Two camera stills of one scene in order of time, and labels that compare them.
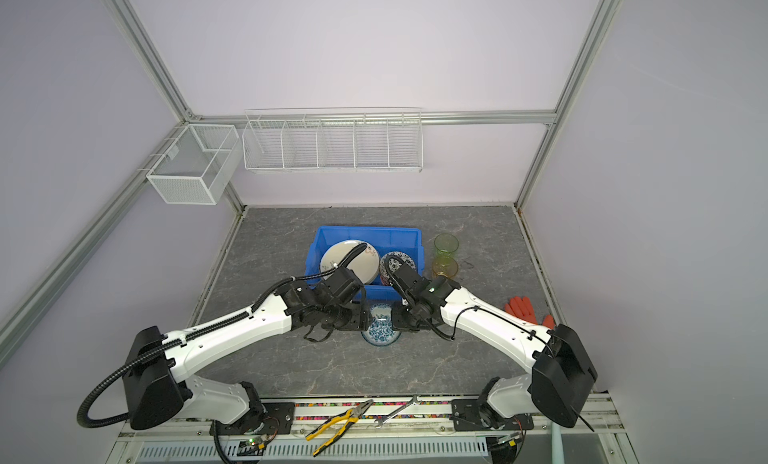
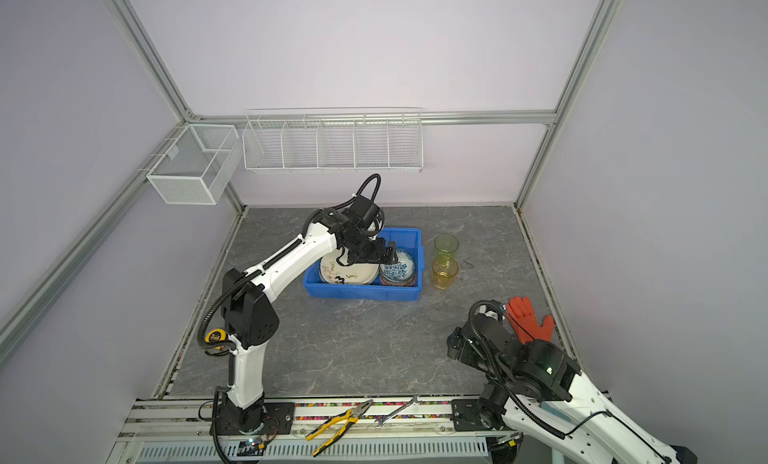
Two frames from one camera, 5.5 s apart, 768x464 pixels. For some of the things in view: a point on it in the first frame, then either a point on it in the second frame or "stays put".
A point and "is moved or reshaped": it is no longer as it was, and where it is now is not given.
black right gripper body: x=404 y=317 → x=501 y=375
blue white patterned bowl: x=380 y=330 is moved or reshaped
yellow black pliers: x=347 y=419 stays put
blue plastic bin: x=386 y=239 stays put
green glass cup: x=446 y=244 stays put
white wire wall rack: x=338 y=140 stays put
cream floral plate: x=365 y=264 stays put
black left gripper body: x=347 y=318 → x=372 y=251
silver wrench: x=396 y=412 stays put
